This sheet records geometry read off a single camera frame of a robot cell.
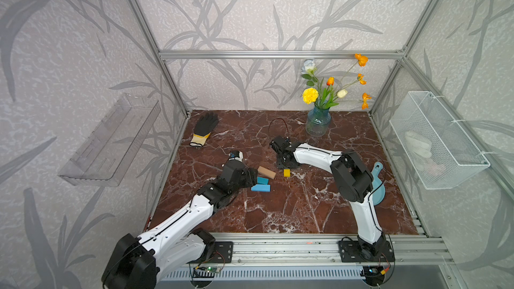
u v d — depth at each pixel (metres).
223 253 0.73
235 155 0.73
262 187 0.90
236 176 0.61
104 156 0.66
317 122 1.02
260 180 0.92
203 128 1.12
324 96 0.99
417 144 0.77
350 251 0.73
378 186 0.54
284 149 0.74
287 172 0.94
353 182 0.54
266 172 0.95
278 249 0.75
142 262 0.39
